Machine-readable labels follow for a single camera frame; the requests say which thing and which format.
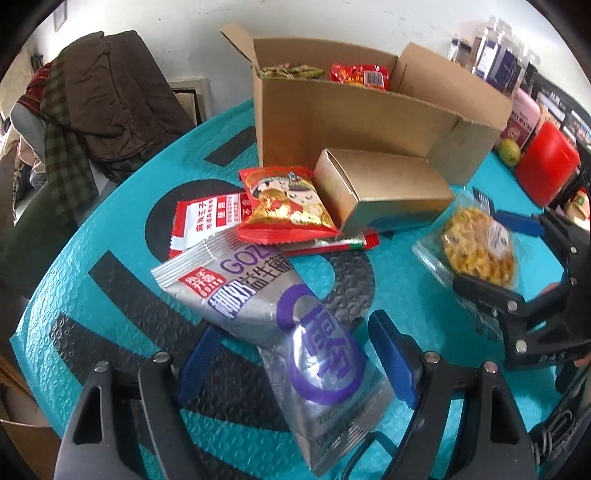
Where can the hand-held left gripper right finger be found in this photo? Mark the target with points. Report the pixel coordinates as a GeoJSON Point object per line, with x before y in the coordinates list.
{"type": "Point", "coordinates": [392, 355]}

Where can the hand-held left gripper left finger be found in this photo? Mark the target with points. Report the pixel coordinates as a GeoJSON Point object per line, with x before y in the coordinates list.
{"type": "Point", "coordinates": [194, 369]}

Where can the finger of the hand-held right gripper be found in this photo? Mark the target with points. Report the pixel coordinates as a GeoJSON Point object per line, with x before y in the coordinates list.
{"type": "Point", "coordinates": [485, 293]}
{"type": "Point", "coordinates": [517, 222]}

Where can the clear packet yellow crispy cake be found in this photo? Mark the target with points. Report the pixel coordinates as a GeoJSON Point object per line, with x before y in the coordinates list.
{"type": "Point", "coordinates": [475, 244]}

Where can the silver purple snack packet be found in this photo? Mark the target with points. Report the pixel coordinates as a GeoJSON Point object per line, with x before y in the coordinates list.
{"type": "Point", "coordinates": [286, 314]}

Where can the thin red stick packet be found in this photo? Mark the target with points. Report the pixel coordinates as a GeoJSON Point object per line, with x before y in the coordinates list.
{"type": "Point", "coordinates": [341, 243]}

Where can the small gold cardboard box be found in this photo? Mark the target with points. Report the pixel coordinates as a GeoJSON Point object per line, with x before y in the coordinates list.
{"type": "Point", "coordinates": [392, 184]}

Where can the red white sachet packet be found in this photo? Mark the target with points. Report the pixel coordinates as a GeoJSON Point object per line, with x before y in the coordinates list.
{"type": "Point", "coordinates": [198, 221]}

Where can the red cartoon snack packet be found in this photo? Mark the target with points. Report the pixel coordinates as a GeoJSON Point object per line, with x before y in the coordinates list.
{"type": "Point", "coordinates": [286, 203]}

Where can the red yellow-print snack packet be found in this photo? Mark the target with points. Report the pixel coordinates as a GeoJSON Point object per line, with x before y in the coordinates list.
{"type": "Point", "coordinates": [360, 76]}

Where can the green-edged snack packet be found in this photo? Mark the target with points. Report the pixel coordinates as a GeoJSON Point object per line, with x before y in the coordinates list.
{"type": "Point", "coordinates": [291, 71]}

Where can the red canister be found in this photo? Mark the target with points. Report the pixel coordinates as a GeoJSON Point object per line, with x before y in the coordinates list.
{"type": "Point", "coordinates": [547, 161]}

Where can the green fruit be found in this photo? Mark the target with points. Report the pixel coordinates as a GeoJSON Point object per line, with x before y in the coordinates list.
{"type": "Point", "coordinates": [509, 152]}

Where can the teal bubble mailer mat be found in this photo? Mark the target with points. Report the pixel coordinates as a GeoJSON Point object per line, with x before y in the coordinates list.
{"type": "Point", "coordinates": [406, 286]}

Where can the pink canister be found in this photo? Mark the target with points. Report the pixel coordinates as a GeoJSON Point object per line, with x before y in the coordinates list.
{"type": "Point", "coordinates": [521, 115]}

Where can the black pouch bag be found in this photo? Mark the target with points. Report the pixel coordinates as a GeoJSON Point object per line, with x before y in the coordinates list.
{"type": "Point", "coordinates": [563, 115]}

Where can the clear jar black label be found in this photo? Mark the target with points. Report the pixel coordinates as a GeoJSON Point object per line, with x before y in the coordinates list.
{"type": "Point", "coordinates": [531, 71]}

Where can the clear jar dark blue label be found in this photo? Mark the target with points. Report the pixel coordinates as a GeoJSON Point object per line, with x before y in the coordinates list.
{"type": "Point", "coordinates": [505, 64]}

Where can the brown cardboard carton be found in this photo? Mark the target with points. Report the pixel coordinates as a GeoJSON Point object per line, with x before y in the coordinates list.
{"type": "Point", "coordinates": [23, 434]}

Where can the dark green armchair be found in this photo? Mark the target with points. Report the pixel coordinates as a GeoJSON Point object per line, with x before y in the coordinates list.
{"type": "Point", "coordinates": [32, 240]}

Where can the green plaid cloth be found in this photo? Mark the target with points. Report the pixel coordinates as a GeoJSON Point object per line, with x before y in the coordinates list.
{"type": "Point", "coordinates": [60, 152]}

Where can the white framed board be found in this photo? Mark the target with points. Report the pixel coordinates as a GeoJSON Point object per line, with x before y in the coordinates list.
{"type": "Point", "coordinates": [189, 99]}

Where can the brown jacket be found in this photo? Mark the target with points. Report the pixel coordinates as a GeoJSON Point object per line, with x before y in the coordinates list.
{"type": "Point", "coordinates": [120, 92]}

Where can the red plaid cloth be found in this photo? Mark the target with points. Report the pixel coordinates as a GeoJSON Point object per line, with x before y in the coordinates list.
{"type": "Point", "coordinates": [37, 87]}

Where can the wall picture frame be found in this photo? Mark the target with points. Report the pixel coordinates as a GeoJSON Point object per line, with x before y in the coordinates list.
{"type": "Point", "coordinates": [60, 14]}

